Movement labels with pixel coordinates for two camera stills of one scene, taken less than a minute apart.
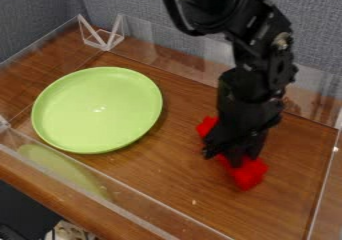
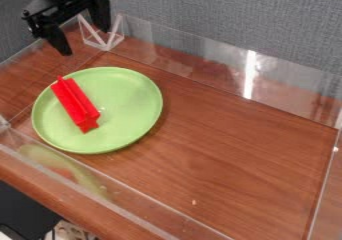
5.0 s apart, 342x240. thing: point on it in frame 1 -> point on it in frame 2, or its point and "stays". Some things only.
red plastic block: (250, 172) -> (75, 103)
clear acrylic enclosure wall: (146, 135) stays
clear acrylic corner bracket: (102, 39) stays
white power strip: (69, 231) stays
